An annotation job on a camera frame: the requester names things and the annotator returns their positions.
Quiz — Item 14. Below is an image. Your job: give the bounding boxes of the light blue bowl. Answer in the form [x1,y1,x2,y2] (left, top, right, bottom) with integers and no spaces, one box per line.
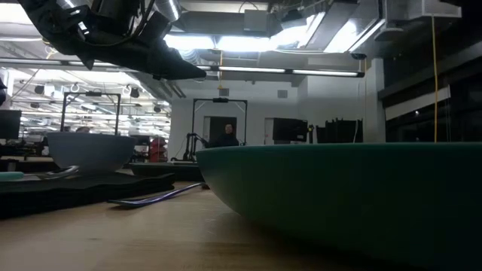
[47,131,136,175]

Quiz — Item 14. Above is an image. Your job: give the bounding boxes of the black folding panels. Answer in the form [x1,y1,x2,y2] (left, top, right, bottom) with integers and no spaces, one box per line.
[316,118,365,144]

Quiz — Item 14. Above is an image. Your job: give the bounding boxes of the red chair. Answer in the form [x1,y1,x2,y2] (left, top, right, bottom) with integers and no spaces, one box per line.
[149,136,168,163]

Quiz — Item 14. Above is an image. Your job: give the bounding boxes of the iridescent metal fork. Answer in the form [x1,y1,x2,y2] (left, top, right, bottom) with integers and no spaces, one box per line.
[107,181,207,209]

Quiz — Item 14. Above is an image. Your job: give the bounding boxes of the long ceiling light bar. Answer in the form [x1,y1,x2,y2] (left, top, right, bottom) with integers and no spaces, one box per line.
[0,58,365,78]

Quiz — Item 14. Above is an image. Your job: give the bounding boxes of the person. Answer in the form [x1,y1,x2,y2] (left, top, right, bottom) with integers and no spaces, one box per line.
[215,123,240,148]

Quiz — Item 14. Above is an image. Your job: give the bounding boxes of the black napkin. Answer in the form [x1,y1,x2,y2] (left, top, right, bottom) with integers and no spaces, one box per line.
[0,171,176,220]

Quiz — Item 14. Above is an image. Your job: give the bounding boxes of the teal-handled metal spoon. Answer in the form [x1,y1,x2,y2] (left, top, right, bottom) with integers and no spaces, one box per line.
[0,165,81,182]

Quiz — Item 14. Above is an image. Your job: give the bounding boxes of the green ridged plate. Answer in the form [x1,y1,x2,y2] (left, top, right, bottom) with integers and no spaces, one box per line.
[195,142,482,271]

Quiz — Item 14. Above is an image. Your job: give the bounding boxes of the black computer monitor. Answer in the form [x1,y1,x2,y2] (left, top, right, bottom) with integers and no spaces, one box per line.
[273,117,309,143]
[0,109,23,140]

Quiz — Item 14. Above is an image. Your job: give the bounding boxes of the black table frame rail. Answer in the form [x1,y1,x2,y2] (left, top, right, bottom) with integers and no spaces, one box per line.
[0,160,57,173]

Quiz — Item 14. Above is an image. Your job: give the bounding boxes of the silver ceiling duct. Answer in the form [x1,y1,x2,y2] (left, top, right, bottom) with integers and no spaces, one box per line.
[154,0,182,22]

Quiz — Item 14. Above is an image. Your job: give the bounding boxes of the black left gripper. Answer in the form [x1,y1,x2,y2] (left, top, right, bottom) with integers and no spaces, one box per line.
[17,0,207,81]

